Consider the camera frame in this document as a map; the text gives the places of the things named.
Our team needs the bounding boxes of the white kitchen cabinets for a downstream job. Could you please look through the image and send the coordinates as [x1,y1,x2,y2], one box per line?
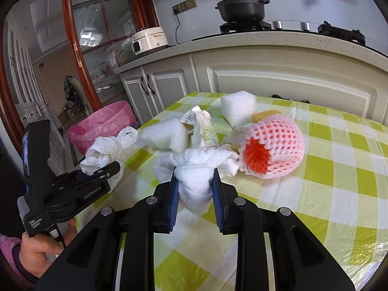
[119,50,388,128]

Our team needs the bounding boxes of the white plastic bag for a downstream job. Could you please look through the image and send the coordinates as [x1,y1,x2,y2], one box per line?
[80,126,139,193]

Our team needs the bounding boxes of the gold wall outlet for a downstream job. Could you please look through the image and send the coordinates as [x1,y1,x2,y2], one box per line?
[172,0,198,14]

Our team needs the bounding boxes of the bin with pink bag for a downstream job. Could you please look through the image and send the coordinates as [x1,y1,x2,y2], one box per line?
[67,100,140,156]

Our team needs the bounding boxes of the person's left forearm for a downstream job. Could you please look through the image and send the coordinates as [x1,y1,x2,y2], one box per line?
[0,233,37,289]

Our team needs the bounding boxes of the cube-shaped white foam block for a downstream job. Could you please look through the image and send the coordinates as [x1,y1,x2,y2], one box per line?
[220,91,258,128]

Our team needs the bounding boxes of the yellow sponge piece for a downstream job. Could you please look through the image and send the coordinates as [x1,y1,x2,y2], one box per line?
[252,111,284,123]

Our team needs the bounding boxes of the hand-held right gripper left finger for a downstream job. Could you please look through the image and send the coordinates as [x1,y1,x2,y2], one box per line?
[36,170,183,291]

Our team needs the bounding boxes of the white drawer cabinet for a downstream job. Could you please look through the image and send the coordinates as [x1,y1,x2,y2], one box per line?
[5,18,66,175]

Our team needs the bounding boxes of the crumpled printed paper wrapper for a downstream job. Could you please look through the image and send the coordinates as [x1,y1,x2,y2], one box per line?
[181,105,219,152]

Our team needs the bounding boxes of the speckled kitchen countertop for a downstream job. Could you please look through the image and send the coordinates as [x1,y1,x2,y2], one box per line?
[113,30,388,75]

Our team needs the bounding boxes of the black cast iron pot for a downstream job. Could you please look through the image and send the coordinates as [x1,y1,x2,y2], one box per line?
[215,0,270,24]

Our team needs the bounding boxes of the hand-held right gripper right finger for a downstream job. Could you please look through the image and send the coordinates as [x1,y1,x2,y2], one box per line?
[212,168,356,291]

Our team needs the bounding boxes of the wood-framed glass door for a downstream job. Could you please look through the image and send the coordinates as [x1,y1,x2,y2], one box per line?
[62,0,160,110]

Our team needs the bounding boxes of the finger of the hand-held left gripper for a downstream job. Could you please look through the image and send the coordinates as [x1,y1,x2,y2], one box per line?
[45,178,111,222]
[51,161,121,188]

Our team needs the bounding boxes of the person's left hand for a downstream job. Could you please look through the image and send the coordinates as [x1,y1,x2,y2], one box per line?
[19,218,78,278]

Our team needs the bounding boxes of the wedge-shaped white foam block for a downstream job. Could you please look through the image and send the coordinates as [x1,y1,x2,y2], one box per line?
[141,118,190,153]

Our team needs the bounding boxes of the black power cable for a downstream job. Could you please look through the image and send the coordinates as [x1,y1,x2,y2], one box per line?
[175,10,183,45]

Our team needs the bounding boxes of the crumpled beige paper scrap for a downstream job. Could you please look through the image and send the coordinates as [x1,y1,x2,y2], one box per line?
[224,127,251,154]

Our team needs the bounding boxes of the pink foam fruit net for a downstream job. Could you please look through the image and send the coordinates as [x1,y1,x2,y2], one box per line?
[238,114,305,179]

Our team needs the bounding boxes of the white paper towel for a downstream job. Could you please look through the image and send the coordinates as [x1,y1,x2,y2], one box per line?
[154,145,240,211]

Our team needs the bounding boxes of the green checked tablecloth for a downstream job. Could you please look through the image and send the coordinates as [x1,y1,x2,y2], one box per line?
[74,91,388,291]

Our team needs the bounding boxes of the black gas hob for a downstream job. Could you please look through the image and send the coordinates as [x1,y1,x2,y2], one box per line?
[193,20,388,57]

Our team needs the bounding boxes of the white rice cooker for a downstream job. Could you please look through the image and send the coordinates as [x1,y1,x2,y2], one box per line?
[131,26,169,56]

